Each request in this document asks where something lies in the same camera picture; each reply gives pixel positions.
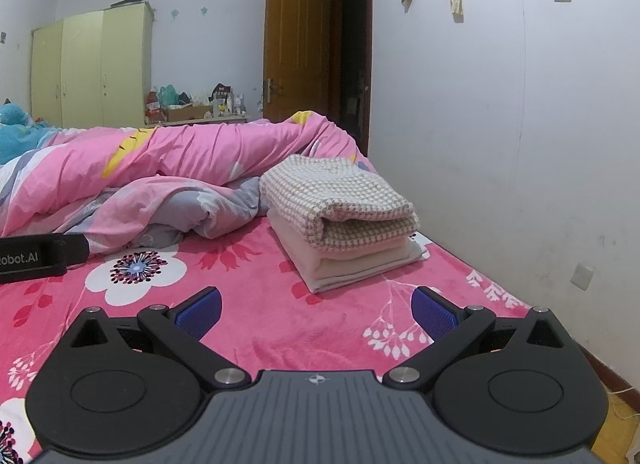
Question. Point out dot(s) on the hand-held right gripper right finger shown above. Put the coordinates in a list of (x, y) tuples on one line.
[(432, 314)]

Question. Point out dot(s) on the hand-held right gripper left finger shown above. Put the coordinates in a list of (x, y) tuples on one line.
[(202, 311)]

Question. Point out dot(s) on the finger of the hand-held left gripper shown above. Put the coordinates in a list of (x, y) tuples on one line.
[(77, 249)]

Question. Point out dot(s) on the beige white checked coat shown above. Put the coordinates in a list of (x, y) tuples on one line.
[(340, 189)]

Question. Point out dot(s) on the pink floral bed sheet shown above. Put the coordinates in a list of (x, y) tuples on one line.
[(280, 309)]

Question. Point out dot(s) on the folded cream garment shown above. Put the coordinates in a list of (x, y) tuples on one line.
[(350, 264)]

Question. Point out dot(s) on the white power socket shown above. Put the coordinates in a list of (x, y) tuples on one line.
[(582, 276)]

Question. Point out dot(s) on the pink printed quilt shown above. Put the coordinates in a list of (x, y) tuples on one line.
[(200, 154)]

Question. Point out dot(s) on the red white packet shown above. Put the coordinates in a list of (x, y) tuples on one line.
[(154, 105)]

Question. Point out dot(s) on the cardboard box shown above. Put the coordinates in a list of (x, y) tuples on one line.
[(189, 113)]

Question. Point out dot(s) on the teal cloth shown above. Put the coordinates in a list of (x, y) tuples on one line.
[(168, 95)]

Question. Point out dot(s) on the pale green wardrobe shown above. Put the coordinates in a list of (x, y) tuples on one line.
[(85, 69)]

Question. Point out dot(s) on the cluttered side table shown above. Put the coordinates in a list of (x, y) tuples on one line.
[(225, 119)]

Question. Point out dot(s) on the dark snack bag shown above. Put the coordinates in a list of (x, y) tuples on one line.
[(221, 92)]

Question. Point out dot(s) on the brown wooden door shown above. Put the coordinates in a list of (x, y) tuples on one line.
[(295, 44)]

